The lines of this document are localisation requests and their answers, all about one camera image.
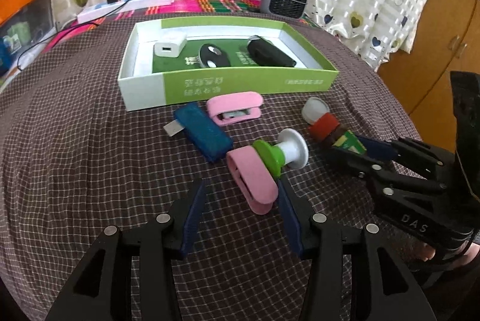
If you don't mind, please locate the pink clip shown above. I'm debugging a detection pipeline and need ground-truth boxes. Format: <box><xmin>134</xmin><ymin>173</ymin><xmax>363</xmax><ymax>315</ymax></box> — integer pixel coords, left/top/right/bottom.
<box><xmin>206</xmin><ymin>92</ymin><xmax>264</xmax><ymax>127</ymax></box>
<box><xmin>226</xmin><ymin>146</ymin><xmax>278</xmax><ymax>215</ymax></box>

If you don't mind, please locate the wooden cabinet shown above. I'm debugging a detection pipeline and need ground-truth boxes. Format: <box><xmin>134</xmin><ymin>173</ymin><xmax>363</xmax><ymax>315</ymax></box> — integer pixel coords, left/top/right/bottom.
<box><xmin>378</xmin><ymin>0</ymin><xmax>479</xmax><ymax>152</ymax></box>

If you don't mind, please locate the black cable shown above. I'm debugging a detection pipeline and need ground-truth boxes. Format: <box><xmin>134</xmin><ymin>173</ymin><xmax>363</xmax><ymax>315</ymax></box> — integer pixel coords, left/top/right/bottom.
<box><xmin>16</xmin><ymin>0</ymin><xmax>142</xmax><ymax>72</ymax></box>

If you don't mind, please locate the white round lid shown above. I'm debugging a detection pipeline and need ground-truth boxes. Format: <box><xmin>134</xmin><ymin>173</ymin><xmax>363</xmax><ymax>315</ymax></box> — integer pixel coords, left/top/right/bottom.
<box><xmin>301</xmin><ymin>96</ymin><xmax>330</xmax><ymax>125</ymax></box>

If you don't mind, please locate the pink green plaid cloth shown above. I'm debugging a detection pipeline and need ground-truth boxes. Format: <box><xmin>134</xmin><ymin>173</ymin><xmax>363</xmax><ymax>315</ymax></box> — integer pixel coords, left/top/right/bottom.
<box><xmin>40</xmin><ymin>0</ymin><xmax>320</xmax><ymax>55</ymax></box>

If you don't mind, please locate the blue USB device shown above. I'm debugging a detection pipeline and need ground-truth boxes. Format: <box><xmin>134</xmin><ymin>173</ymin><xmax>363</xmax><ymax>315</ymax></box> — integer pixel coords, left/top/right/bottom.
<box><xmin>163</xmin><ymin>102</ymin><xmax>233</xmax><ymax>162</ymax></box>

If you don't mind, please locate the white power strip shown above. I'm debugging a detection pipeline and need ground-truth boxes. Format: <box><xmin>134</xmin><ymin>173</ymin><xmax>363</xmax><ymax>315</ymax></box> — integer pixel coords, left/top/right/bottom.
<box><xmin>76</xmin><ymin>0</ymin><xmax>173</xmax><ymax>23</ymax></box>

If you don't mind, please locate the brown checked tablecloth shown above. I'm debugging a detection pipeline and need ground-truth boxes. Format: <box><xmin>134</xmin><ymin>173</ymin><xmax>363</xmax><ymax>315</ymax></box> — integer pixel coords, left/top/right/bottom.
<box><xmin>1</xmin><ymin>15</ymin><xmax>420</xmax><ymax>320</ymax></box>

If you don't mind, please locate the white charger cube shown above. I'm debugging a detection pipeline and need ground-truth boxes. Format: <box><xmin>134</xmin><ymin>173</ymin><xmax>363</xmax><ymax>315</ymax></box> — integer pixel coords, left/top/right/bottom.
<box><xmin>154</xmin><ymin>38</ymin><xmax>187</xmax><ymax>58</ymax></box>

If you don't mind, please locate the green white cardboard box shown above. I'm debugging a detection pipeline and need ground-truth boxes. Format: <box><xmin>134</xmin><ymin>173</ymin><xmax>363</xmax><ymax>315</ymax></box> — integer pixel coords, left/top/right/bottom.
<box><xmin>117</xmin><ymin>15</ymin><xmax>338</xmax><ymax>111</ymax></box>

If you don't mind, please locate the orange lid storage bin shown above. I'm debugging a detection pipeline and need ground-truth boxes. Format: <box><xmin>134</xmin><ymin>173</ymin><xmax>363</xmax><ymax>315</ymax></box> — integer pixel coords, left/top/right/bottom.
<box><xmin>1</xmin><ymin>0</ymin><xmax>55</xmax><ymax>59</ymax></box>

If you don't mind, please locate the green white spool stamp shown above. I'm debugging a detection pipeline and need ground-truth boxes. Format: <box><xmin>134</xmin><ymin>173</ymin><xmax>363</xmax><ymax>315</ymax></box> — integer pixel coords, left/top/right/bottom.
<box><xmin>252</xmin><ymin>128</ymin><xmax>309</xmax><ymax>179</ymax></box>

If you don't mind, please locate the brown bottle red cap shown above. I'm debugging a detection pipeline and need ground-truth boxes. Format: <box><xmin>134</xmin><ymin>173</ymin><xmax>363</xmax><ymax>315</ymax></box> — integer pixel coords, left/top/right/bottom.
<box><xmin>308</xmin><ymin>113</ymin><xmax>367</xmax><ymax>155</ymax></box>

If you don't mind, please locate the black round remote fob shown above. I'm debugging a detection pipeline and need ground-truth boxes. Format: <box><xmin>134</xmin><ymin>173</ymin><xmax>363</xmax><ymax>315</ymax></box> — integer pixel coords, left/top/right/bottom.
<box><xmin>199</xmin><ymin>44</ymin><xmax>224</xmax><ymax>68</ymax></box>

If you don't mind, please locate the black rectangular device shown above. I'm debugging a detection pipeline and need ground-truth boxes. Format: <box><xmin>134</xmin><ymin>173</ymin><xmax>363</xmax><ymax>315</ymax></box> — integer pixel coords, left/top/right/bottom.
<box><xmin>247</xmin><ymin>35</ymin><xmax>296</xmax><ymax>67</ymax></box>

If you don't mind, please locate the person's right hand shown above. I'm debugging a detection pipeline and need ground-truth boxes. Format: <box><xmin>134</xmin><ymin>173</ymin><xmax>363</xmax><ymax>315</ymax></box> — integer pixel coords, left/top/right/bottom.
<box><xmin>420</xmin><ymin>241</ymin><xmax>480</xmax><ymax>263</ymax></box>

